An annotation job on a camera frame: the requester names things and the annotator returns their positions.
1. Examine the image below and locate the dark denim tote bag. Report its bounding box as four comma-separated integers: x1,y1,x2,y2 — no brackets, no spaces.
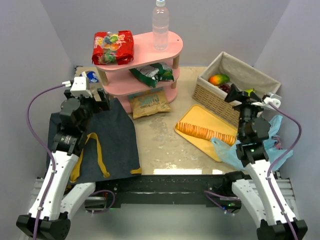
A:
46,98,142,185

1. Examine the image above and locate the brown kettle chips bag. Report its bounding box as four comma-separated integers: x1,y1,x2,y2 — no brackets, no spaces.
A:
130,90,172,119

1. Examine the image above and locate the red fruit candy bag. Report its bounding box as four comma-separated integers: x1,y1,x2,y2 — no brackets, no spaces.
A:
91,30,134,66

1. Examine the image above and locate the green chips bag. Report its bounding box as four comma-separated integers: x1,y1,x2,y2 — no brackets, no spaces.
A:
129,62,175,88

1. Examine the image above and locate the clear plastic water bottle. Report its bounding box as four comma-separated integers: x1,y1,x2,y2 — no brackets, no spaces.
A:
152,0,170,52

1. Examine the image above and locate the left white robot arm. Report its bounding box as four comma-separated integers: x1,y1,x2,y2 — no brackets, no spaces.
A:
16,88,111,240

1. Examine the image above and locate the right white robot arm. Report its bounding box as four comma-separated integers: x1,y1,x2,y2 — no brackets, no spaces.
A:
224,84,308,240

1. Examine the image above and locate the red grapes bunch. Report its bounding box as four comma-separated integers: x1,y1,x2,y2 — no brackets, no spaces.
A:
218,84,231,93

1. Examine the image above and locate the green pear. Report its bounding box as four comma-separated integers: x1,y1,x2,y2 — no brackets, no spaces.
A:
244,88,256,98

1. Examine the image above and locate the mango fruit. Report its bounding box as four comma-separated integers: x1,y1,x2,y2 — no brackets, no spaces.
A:
208,74,230,86

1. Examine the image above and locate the wicker basket with liner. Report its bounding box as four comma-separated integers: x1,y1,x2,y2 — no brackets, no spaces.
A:
192,51,281,127

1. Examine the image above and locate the blue white can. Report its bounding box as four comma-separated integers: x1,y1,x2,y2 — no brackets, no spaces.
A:
79,70,100,84

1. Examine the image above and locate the yellow tray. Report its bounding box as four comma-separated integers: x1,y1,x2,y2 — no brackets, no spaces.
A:
174,104,237,162

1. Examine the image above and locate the long braided bread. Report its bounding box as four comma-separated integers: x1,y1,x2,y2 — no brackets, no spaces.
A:
175,122,236,146

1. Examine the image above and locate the blue plastic bag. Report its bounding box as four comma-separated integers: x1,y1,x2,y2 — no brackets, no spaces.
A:
210,115,286,171

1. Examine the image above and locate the pink three-tier shelf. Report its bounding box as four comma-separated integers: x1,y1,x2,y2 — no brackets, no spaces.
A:
94,30,184,114

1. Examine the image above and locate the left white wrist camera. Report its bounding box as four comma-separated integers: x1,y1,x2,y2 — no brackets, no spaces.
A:
61,76,93,98

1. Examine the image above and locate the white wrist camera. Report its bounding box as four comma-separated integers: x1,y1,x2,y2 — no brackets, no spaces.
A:
61,76,93,98
251,93,282,110

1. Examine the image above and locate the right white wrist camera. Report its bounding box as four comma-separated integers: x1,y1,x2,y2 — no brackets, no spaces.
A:
251,93,282,110

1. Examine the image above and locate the black base frame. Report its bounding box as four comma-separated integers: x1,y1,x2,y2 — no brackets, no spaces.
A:
84,173,242,213

